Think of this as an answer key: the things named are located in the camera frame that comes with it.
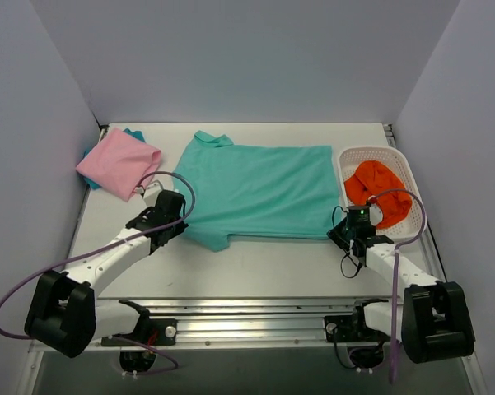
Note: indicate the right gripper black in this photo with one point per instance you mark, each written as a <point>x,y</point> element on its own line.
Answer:
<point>339,235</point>

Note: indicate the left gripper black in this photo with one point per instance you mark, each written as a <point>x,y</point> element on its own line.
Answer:
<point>165,232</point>

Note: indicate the teal t-shirt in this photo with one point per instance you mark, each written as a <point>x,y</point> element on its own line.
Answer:
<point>256,191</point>

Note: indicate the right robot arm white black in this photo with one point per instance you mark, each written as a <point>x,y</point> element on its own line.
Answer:
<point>428,317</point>

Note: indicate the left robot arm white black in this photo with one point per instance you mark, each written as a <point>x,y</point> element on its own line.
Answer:
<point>65,312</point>

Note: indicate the orange crumpled t-shirt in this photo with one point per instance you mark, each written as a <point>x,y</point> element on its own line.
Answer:
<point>371,178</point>

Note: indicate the white perforated plastic basket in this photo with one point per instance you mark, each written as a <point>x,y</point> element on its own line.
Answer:
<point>351,158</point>

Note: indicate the pink folded t-shirt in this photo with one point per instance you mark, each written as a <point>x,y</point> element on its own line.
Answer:
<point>119,162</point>

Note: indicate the teal folded t-shirt underneath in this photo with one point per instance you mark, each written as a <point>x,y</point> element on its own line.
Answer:
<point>135,134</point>

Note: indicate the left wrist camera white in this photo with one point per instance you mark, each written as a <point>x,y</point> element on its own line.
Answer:
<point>150,193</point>

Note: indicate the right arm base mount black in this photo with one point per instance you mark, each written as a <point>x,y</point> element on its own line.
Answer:
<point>344,328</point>

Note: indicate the aluminium rail frame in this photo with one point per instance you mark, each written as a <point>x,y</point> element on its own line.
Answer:
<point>259,293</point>

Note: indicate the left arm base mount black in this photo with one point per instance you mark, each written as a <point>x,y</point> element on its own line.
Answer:
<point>155,332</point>

